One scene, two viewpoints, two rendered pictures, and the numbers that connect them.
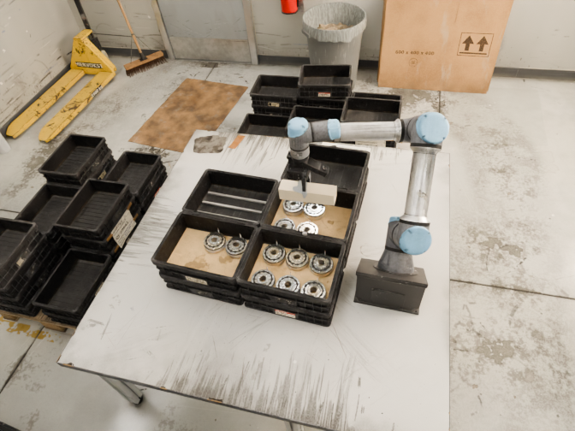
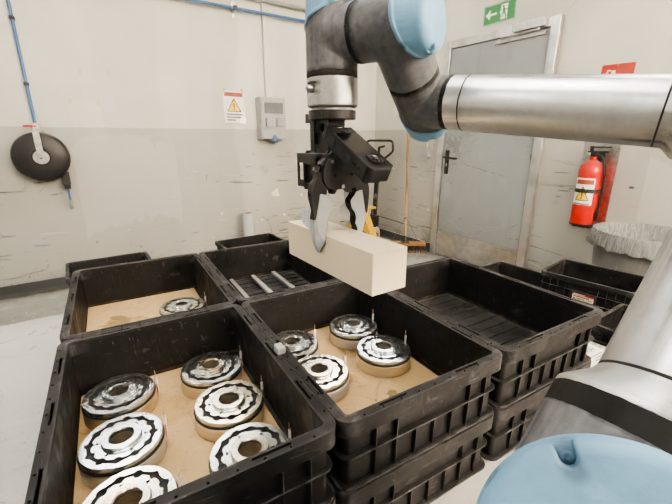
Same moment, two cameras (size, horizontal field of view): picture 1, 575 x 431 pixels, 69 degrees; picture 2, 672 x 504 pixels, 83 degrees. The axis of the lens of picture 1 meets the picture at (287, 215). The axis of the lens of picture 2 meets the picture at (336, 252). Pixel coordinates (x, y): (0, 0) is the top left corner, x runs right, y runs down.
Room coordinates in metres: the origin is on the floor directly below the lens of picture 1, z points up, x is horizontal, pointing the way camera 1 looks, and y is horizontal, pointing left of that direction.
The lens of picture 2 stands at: (0.77, -0.44, 1.25)
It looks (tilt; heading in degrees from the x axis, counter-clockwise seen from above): 17 degrees down; 37
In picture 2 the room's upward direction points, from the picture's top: straight up
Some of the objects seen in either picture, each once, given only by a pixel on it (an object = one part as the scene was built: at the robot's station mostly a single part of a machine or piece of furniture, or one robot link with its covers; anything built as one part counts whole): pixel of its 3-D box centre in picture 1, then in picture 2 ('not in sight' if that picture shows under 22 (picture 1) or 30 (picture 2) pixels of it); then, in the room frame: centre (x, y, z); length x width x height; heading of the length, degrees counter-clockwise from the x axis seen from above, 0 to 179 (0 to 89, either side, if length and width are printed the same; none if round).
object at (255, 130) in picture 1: (267, 138); not in sight; (2.68, 0.08, 0.26); 0.40 x 0.30 x 0.23; 71
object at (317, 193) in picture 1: (307, 192); (340, 250); (1.24, -0.10, 1.07); 0.24 x 0.06 x 0.06; 71
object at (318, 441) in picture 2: (292, 262); (176, 384); (1.00, 0.01, 0.92); 0.40 x 0.30 x 0.02; 67
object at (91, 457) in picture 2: (287, 285); (122, 440); (0.93, 0.03, 0.86); 0.10 x 0.10 x 0.01
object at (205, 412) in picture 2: (297, 257); (229, 402); (1.06, -0.02, 0.86); 0.10 x 0.10 x 0.01
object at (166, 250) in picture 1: (208, 250); (150, 309); (1.15, 0.38, 0.87); 0.40 x 0.30 x 0.11; 67
